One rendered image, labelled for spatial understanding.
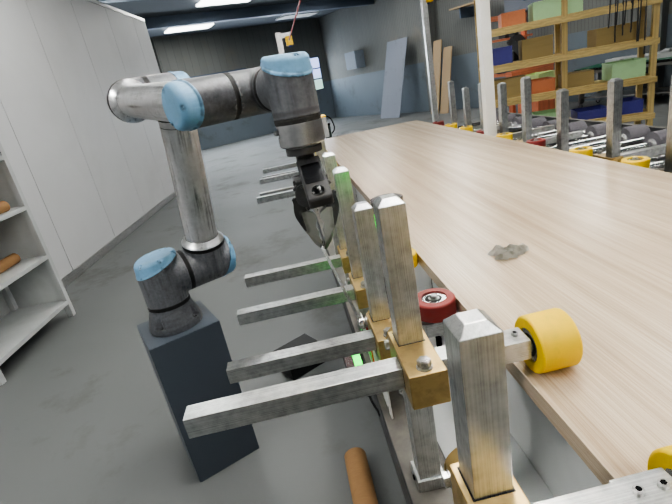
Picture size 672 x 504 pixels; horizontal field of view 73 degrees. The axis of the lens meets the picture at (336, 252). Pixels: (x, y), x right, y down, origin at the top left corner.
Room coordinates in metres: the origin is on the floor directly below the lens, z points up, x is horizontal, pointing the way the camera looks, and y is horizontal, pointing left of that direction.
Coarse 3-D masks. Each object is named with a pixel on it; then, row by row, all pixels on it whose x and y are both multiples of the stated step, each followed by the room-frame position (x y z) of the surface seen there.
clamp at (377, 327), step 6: (390, 318) 0.78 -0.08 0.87; (372, 324) 0.77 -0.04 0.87; (378, 324) 0.77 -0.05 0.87; (384, 324) 0.76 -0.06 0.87; (390, 324) 0.76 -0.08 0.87; (372, 330) 0.75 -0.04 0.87; (378, 330) 0.74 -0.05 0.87; (378, 336) 0.72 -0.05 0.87; (378, 342) 0.71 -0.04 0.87; (378, 348) 0.71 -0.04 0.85; (384, 348) 0.71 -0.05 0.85; (378, 354) 0.73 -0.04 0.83; (384, 354) 0.71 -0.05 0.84; (390, 354) 0.71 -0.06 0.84
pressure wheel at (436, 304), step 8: (432, 288) 0.80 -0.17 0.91; (440, 288) 0.79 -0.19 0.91; (424, 296) 0.78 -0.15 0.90; (432, 296) 0.76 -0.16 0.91; (440, 296) 0.77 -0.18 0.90; (448, 296) 0.76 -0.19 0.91; (424, 304) 0.74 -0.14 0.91; (432, 304) 0.74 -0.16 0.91; (440, 304) 0.73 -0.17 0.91; (448, 304) 0.73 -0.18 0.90; (424, 312) 0.73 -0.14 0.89; (432, 312) 0.73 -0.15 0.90; (440, 312) 0.72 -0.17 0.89; (448, 312) 0.73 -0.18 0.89; (424, 320) 0.74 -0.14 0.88; (432, 320) 0.73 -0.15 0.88; (440, 320) 0.72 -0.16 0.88; (440, 336) 0.76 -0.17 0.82; (440, 344) 0.76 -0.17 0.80
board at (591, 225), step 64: (384, 128) 3.58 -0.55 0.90; (448, 128) 2.92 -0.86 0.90; (384, 192) 1.64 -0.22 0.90; (448, 192) 1.47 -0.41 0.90; (512, 192) 1.34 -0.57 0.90; (576, 192) 1.22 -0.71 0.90; (640, 192) 1.12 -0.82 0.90; (448, 256) 0.95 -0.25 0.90; (576, 256) 0.83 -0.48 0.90; (640, 256) 0.77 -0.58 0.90; (512, 320) 0.64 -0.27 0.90; (576, 320) 0.61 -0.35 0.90; (640, 320) 0.58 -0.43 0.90; (576, 384) 0.47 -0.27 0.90; (640, 384) 0.45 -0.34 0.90; (576, 448) 0.39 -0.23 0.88; (640, 448) 0.36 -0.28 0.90
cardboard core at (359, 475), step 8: (352, 448) 1.29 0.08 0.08; (360, 448) 1.29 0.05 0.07; (344, 456) 1.28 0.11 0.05; (352, 456) 1.25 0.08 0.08; (360, 456) 1.25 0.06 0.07; (352, 464) 1.22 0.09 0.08; (360, 464) 1.21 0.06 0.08; (368, 464) 1.24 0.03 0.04; (352, 472) 1.18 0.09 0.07; (360, 472) 1.17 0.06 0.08; (368, 472) 1.18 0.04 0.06; (352, 480) 1.16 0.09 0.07; (360, 480) 1.14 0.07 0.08; (368, 480) 1.14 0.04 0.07; (352, 488) 1.13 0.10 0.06; (360, 488) 1.11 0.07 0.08; (368, 488) 1.11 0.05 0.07; (352, 496) 1.11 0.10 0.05; (360, 496) 1.08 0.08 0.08; (368, 496) 1.08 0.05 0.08; (376, 496) 1.10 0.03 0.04
